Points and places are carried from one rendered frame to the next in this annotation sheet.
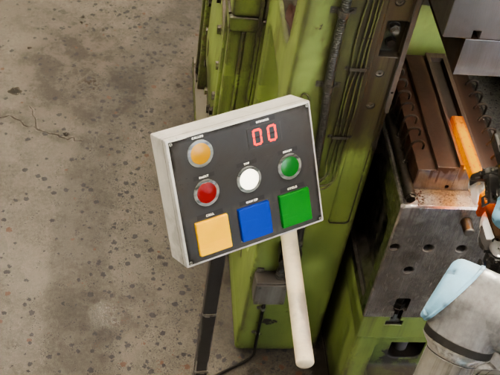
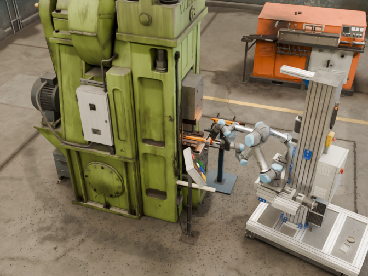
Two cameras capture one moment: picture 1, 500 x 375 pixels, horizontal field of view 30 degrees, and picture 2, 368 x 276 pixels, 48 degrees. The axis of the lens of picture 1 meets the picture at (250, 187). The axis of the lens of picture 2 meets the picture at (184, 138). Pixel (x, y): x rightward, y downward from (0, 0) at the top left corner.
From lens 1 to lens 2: 3.19 m
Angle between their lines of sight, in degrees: 45
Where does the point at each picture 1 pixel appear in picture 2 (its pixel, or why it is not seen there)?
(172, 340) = (167, 234)
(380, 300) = not seen: hidden behind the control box
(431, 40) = not seen: hidden behind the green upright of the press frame
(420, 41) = not seen: hidden behind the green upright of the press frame
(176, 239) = (201, 182)
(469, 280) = (252, 135)
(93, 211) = (116, 240)
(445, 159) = (195, 142)
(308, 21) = (174, 137)
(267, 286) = (180, 198)
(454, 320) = (255, 141)
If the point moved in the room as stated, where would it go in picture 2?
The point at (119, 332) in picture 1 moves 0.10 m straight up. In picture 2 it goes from (160, 245) to (160, 239)
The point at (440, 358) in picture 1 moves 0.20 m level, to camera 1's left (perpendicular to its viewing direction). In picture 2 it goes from (257, 147) to (249, 157)
